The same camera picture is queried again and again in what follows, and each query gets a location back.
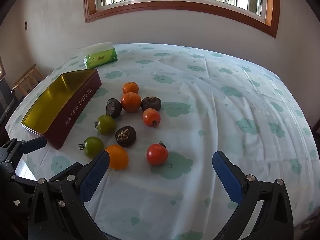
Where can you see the large mandarin orange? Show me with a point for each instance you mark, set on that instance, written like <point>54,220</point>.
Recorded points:
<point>131,102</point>

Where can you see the dark brown water chestnut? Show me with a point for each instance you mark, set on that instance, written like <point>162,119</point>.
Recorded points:
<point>113,108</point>
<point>125,136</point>
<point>151,103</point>

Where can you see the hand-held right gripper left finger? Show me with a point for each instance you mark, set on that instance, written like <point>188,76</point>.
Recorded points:
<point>95,177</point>

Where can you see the red tomato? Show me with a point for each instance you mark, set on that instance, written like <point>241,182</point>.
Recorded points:
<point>157,154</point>

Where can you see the dark wall switch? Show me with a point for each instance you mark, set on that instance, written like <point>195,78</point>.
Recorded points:
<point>26,25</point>

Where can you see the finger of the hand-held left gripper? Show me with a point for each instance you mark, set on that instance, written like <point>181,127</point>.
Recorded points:
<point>35,145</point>
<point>67,170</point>

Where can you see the orange-red tomato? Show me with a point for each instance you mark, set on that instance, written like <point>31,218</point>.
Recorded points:
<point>151,117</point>

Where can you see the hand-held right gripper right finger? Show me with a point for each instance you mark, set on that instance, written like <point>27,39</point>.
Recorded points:
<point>227,177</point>

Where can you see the wooden chair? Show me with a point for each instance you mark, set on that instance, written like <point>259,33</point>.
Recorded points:
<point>25,80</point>

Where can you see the green tissue pack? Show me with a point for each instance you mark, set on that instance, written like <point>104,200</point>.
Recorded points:
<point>102,57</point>

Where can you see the yellow-orange tomato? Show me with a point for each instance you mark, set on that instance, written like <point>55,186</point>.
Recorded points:
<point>118,157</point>

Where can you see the wooden framed window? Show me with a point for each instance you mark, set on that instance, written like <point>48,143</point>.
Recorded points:
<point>175,6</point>

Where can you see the dark furniture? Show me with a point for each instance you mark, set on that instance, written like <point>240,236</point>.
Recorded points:
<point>5,100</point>

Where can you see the cloud printed white tablecloth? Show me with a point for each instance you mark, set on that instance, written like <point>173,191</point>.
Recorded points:
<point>200,130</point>

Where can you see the maroon tin box gold inside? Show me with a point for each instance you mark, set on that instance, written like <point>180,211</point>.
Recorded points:
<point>75,110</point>

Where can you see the green tomato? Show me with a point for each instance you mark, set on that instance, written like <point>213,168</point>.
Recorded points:
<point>93,147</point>
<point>106,124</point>

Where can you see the small mandarin orange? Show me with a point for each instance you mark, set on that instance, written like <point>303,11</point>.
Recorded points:
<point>130,88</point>

